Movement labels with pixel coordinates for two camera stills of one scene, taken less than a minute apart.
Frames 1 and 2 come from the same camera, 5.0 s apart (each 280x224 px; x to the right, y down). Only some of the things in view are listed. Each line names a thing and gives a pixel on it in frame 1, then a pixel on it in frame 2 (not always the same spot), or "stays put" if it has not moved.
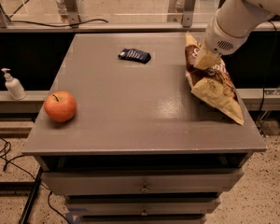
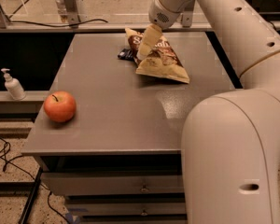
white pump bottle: (14, 86) stays put
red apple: (60, 105) stays put
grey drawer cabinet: (140, 148) stays put
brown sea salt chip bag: (213, 85) → (161, 62)
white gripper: (221, 38) → (162, 16)
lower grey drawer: (143, 207) stays put
